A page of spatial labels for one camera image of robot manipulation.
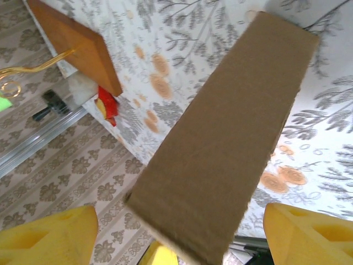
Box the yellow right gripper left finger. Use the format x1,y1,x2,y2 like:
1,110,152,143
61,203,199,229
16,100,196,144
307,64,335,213
0,205,99,265

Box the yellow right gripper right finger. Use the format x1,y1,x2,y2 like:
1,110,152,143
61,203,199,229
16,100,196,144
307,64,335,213
263,202,353,265

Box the gold wire stand wooden base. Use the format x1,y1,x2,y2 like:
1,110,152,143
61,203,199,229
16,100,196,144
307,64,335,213
0,0,124,99

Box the brown cardboard box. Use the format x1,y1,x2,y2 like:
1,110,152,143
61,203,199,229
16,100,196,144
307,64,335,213
123,10,321,265

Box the red snack packet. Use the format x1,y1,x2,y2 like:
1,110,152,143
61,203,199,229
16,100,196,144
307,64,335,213
94,85,121,128

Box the floral table cover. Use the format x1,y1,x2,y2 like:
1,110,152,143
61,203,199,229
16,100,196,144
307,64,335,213
26,0,353,249

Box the glass jar black lid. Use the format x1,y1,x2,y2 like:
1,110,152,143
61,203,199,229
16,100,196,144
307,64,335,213
32,72,99,123

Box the aluminium frame post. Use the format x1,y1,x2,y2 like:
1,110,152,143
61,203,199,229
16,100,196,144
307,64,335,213
0,107,87,177

